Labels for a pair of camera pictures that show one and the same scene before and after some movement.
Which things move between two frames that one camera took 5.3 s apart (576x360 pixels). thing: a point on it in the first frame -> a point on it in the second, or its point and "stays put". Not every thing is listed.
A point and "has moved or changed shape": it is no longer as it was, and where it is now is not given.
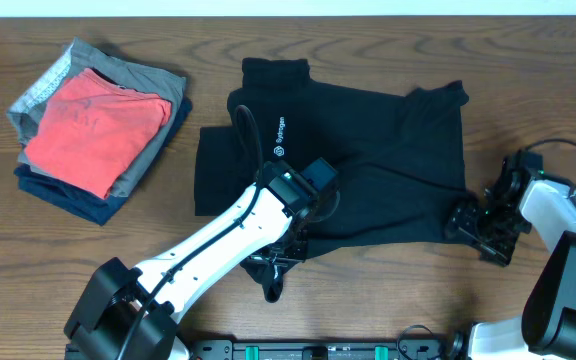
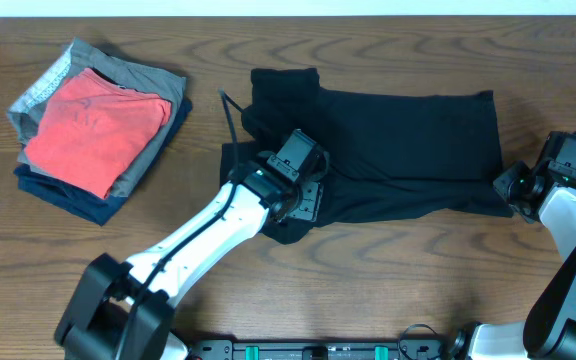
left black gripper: [299, 257] -> [314, 195]
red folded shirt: [95, 132] stays put
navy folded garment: [82, 202] stays put
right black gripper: [464, 217] -> [502, 184]
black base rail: [277, 350] stays put
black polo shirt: [397, 157] has moved or changed shape
